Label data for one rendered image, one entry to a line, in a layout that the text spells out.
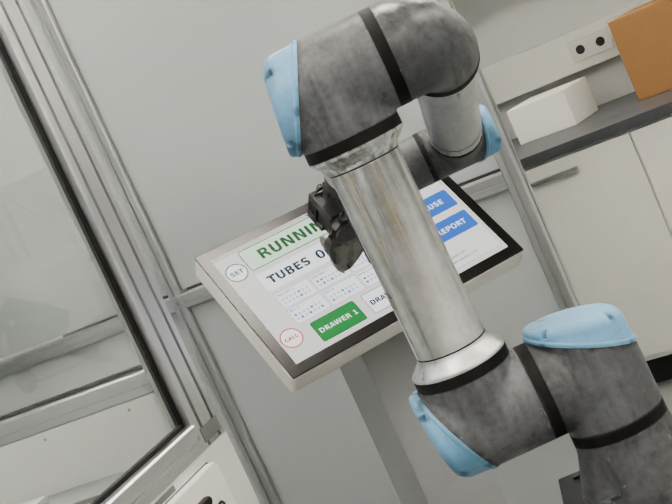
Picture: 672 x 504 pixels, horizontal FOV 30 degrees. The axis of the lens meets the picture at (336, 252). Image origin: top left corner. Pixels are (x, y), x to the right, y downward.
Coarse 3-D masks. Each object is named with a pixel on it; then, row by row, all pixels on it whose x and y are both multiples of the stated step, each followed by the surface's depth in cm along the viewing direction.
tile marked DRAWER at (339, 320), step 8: (344, 304) 220; (352, 304) 220; (336, 312) 218; (344, 312) 219; (352, 312) 219; (360, 312) 219; (320, 320) 217; (328, 320) 217; (336, 320) 217; (344, 320) 218; (352, 320) 218; (360, 320) 218; (312, 328) 216; (320, 328) 216; (328, 328) 216; (336, 328) 216; (344, 328) 216; (320, 336) 215; (328, 336) 215
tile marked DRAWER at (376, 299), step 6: (378, 288) 223; (366, 294) 222; (372, 294) 222; (378, 294) 222; (384, 294) 222; (366, 300) 221; (372, 300) 221; (378, 300) 221; (384, 300) 221; (372, 306) 220; (378, 306) 220; (384, 306) 220; (378, 312) 219
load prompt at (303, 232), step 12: (288, 228) 230; (300, 228) 230; (312, 228) 230; (264, 240) 228; (276, 240) 228; (288, 240) 228; (300, 240) 228; (312, 240) 229; (240, 252) 226; (252, 252) 226; (264, 252) 226; (276, 252) 226; (288, 252) 226; (252, 264) 224; (264, 264) 224
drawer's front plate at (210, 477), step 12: (204, 468) 191; (216, 468) 193; (192, 480) 187; (204, 480) 189; (216, 480) 191; (180, 492) 184; (192, 492) 185; (204, 492) 188; (216, 492) 190; (228, 492) 193
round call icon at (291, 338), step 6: (294, 324) 216; (282, 330) 215; (288, 330) 215; (294, 330) 215; (300, 330) 216; (276, 336) 214; (282, 336) 214; (288, 336) 215; (294, 336) 215; (300, 336) 215; (282, 342) 214; (288, 342) 214; (294, 342) 214; (300, 342) 214; (306, 342) 214; (288, 348) 213; (294, 348) 213
